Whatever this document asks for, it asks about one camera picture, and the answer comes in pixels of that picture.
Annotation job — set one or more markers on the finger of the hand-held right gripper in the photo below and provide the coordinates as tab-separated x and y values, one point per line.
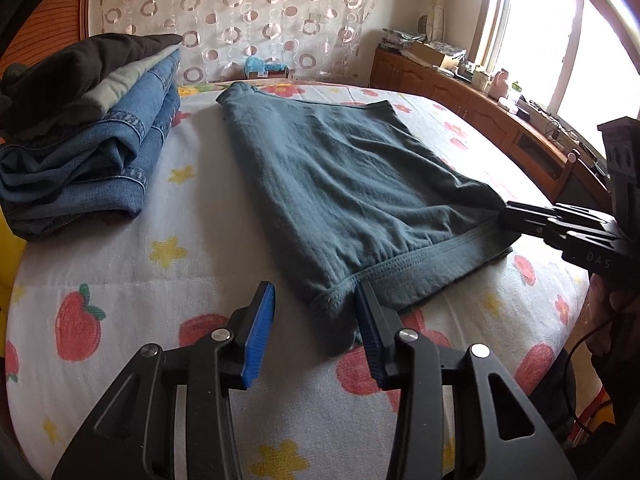
525	217

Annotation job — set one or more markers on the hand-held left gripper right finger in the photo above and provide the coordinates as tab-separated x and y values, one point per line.
372	345

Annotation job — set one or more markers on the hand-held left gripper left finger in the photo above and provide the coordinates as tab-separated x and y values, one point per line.
257	340

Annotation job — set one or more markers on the blue-grey pants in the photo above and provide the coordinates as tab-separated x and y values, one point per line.
350	175

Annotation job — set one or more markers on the folded dark brown pants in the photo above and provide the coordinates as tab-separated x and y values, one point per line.
85	65

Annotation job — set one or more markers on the person's right hand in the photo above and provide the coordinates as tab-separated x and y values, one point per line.
622	315

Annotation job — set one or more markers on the white fruit print sheet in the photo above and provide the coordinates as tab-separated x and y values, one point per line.
175	280

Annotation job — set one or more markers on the white cup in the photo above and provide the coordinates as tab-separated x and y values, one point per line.
482	81

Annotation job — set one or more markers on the wooden sideboard cabinet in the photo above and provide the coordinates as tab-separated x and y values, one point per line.
450	95

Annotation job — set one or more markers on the window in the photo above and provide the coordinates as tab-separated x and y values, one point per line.
545	35

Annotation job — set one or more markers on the open cardboard box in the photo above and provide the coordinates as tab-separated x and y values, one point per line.
435	55

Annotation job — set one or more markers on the stack of papers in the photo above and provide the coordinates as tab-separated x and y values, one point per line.
402	39

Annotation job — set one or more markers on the patterned window curtain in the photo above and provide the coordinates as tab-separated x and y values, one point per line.
440	0

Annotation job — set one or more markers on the folded blue jeans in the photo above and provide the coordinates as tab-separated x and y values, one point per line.
75	190
125	120

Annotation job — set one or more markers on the floral blanket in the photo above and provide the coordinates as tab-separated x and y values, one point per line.
197	91

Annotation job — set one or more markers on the yellow stool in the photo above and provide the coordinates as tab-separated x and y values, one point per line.
10	255

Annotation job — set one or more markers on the blue plastic bag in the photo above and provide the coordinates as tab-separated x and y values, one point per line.
256	65

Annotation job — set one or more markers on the folded light grey garment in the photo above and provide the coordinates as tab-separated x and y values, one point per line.
130	80

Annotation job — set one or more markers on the sheer circle pattern curtain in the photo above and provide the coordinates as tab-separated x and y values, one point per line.
240	15

